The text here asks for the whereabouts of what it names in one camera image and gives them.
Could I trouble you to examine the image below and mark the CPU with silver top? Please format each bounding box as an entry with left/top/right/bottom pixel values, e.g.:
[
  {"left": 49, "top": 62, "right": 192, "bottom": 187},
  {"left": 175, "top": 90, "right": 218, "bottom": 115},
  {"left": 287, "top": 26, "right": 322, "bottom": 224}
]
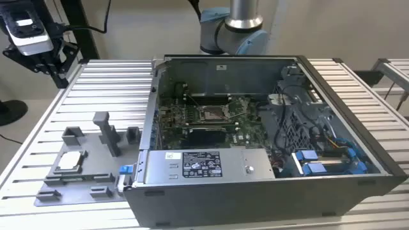
[{"left": 59, "top": 152, "right": 86, "bottom": 170}]

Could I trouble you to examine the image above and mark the CPU socket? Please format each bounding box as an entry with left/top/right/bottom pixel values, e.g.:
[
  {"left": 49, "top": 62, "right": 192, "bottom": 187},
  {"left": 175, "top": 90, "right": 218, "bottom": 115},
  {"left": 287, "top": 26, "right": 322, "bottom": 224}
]
[{"left": 198, "top": 105, "right": 227, "bottom": 122}]

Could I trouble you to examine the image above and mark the black round stand base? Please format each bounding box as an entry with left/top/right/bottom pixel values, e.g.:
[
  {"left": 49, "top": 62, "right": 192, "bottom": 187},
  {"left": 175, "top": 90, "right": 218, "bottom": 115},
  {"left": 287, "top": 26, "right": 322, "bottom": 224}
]
[{"left": 0, "top": 99, "right": 30, "bottom": 127}]

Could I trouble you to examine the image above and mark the green motherboard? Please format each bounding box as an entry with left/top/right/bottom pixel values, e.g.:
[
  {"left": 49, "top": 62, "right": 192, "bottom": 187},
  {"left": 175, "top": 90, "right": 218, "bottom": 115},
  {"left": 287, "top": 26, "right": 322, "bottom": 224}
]
[{"left": 158, "top": 93, "right": 272, "bottom": 150}]

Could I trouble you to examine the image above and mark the thin metal locking lever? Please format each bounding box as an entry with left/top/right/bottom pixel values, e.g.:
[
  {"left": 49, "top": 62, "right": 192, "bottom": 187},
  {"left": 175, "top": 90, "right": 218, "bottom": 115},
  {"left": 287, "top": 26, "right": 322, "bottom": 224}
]
[{"left": 186, "top": 92, "right": 202, "bottom": 108}]

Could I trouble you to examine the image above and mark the grey parts rack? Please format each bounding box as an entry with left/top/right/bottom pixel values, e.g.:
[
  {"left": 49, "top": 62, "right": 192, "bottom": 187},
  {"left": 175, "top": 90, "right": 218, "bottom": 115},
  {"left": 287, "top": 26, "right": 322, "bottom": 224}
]
[{"left": 34, "top": 111, "right": 143, "bottom": 208}]

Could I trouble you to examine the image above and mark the hard disk in blue carrier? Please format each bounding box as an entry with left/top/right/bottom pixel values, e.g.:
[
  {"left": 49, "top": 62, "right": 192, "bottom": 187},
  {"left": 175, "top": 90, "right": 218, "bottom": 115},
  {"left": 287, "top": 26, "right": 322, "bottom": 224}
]
[
  {"left": 117, "top": 164, "right": 135, "bottom": 192},
  {"left": 292, "top": 149, "right": 358, "bottom": 163},
  {"left": 300, "top": 161, "right": 368, "bottom": 177}
]

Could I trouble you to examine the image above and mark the green RAM stick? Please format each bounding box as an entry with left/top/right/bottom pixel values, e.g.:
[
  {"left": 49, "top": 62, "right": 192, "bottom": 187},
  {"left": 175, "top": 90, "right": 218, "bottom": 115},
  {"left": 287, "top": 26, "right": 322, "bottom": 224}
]
[{"left": 47, "top": 175, "right": 115, "bottom": 183}]

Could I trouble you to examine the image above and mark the metal socket cover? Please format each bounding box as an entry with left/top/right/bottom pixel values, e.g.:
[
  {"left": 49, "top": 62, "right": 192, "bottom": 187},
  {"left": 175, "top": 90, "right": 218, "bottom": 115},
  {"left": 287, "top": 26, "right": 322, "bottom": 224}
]
[{"left": 222, "top": 99, "right": 246, "bottom": 118}]

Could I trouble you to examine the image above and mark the silver power supply unit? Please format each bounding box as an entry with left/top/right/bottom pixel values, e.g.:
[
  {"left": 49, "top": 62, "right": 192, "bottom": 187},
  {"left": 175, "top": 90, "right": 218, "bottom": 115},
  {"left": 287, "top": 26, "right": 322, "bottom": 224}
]
[{"left": 143, "top": 148, "right": 276, "bottom": 185}]

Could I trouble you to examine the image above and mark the dark grey PC case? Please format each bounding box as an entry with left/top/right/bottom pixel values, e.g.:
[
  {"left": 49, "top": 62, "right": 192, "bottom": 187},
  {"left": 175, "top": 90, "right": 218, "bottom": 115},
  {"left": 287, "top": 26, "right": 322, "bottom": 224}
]
[{"left": 123, "top": 54, "right": 409, "bottom": 227}]

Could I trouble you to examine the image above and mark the black frame post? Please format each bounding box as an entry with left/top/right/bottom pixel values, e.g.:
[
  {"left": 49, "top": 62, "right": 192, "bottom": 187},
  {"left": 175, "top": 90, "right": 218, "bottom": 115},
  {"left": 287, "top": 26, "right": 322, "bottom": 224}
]
[{"left": 38, "top": 0, "right": 101, "bottom": 89}]

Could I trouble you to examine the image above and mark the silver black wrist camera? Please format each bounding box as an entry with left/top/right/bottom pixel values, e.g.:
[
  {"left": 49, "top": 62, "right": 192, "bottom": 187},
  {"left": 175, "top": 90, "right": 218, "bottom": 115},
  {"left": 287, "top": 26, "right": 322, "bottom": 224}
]
[{"left": 6, "top": 7, "right": 55, "bottom": 56}]

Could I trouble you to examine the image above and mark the yellow red wire bundle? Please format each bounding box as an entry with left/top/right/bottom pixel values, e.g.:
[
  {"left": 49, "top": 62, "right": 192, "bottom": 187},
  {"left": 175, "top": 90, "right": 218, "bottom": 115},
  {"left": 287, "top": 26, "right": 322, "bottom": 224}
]
[{"left": 326, "top": 138, "right": 350, "bottom": 152}]

